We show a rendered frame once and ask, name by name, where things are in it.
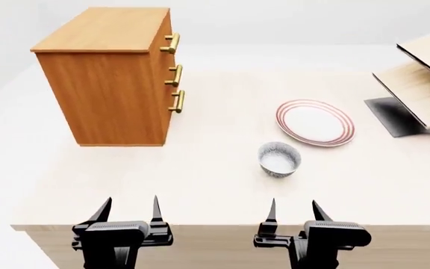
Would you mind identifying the wooden cabinet drawer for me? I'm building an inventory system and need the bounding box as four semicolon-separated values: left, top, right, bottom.
149;11;174;61
152;57;175;92
156;87;175;141

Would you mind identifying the wooden three-drawer cabinet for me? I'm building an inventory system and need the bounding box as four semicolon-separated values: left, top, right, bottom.
29;7;187;148

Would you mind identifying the brass bar drawer handle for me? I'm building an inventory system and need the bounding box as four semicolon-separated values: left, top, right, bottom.
159;32;181;54
167;90;186;114
164;64;184;87

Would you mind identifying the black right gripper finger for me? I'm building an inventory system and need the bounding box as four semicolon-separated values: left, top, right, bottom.
258;197;278;236
311;199;334;223

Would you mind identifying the grey speckled ceramic bowl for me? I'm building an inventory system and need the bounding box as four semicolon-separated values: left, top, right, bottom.
257;141;302;179

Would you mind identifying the white plate with red rings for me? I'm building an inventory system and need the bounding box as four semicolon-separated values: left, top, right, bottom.
275;99;357;148

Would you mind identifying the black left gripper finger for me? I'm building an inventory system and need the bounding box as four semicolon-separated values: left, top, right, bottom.
87;197;113;224
149;194;166;226

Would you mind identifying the tilted wooden rack black base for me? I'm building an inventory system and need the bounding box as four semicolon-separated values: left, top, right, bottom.
364;27;430;139

